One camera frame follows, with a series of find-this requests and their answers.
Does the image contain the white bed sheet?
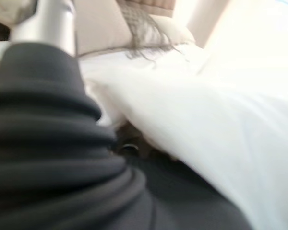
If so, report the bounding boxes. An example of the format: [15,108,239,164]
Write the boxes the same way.
[78,42,207,82]

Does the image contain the white duvet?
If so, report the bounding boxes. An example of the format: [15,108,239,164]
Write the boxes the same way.
[87,0,288,230]

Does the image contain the beige pillow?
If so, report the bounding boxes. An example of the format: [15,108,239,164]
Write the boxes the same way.
[74,0,197,57]

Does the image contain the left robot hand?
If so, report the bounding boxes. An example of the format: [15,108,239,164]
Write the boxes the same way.
[0,0,254,230]

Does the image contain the grey fringed throw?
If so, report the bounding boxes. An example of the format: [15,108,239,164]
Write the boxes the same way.
[120,0,190,70]

